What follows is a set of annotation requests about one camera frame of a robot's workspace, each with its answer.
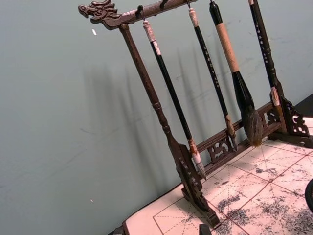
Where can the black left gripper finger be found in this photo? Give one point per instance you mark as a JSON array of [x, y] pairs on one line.
[[204, 230]]

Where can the white gridded calligraphy practice mat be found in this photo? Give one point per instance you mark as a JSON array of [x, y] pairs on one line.
[[256, 195]]

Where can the round black dish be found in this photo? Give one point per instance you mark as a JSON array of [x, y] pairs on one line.
[[310, 195]]

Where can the black brush with white cap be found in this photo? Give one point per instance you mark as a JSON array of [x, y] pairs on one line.
[[171, 98]]

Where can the thin black brush with characters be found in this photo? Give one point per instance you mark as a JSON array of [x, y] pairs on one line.
[[211, 66]]

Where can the carved dark wooden brush rack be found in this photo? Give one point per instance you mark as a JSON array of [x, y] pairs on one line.
[[144, 73]]

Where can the black brush with beige ferrule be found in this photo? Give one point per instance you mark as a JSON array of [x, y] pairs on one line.
[[262, 41]]

